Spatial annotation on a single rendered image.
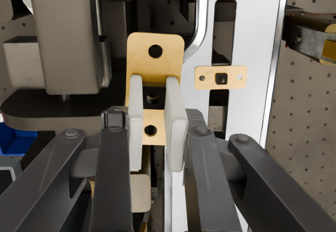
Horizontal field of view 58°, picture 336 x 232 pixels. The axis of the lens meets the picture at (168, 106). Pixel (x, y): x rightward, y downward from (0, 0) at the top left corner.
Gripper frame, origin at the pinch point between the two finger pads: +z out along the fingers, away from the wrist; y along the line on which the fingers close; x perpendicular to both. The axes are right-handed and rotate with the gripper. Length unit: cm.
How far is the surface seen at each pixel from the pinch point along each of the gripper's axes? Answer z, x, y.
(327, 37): 23.3, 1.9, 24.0
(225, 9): 41.9, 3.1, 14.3
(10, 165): 13.2, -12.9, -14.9
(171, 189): 29.0, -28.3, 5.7
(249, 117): 29.2, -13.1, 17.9
